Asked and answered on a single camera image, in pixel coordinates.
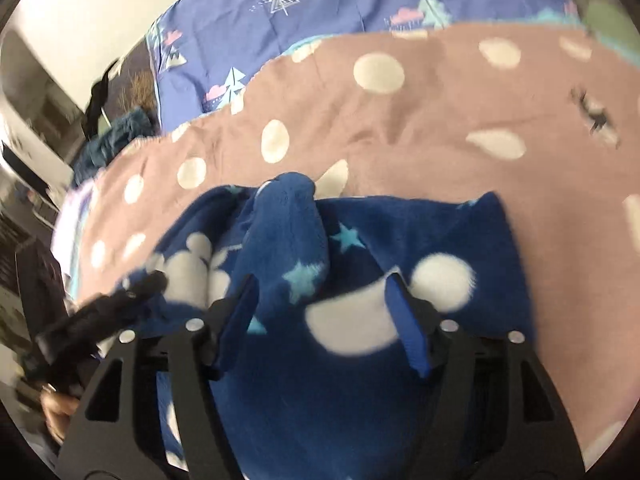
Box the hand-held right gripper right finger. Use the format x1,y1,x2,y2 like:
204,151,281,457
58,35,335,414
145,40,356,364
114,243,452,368
382,271,587,480

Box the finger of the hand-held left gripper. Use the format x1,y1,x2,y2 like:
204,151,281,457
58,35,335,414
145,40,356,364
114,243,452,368
75,270,170,331

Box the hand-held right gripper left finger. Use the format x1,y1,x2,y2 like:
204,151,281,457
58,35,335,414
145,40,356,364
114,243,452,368
55,276,261,480

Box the navy fleece garment white spots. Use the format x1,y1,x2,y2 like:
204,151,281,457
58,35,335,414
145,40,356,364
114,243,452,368
112,171,538,480

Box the person's left hand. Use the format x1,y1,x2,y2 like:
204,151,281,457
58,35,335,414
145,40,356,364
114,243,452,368
41,382,81,443

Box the dark cabinet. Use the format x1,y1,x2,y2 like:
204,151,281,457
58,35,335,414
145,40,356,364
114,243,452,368
0,210,68,351

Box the white lilac cloth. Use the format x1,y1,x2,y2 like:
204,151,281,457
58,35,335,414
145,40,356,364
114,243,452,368
51,180,101,286

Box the teal crumpled cloth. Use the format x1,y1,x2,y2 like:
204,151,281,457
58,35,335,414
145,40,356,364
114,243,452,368
72,107,157,181

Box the pink polka dot blanket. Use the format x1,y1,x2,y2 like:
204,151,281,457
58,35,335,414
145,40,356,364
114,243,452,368
65,22,640,471

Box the blue tree print bedsheet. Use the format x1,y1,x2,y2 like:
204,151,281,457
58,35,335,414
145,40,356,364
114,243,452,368
146,0,583,133

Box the green pillow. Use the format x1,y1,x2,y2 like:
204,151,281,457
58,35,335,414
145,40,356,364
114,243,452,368
582,0,638,58

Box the black strap bag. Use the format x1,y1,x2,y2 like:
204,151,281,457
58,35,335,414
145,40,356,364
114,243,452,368
82,60,123,141

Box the dark tree wall picture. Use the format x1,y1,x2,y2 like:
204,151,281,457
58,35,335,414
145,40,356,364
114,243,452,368
107,42,162,128

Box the arched wall niche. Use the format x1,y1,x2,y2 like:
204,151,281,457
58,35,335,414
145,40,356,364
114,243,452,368
2,30,87,161

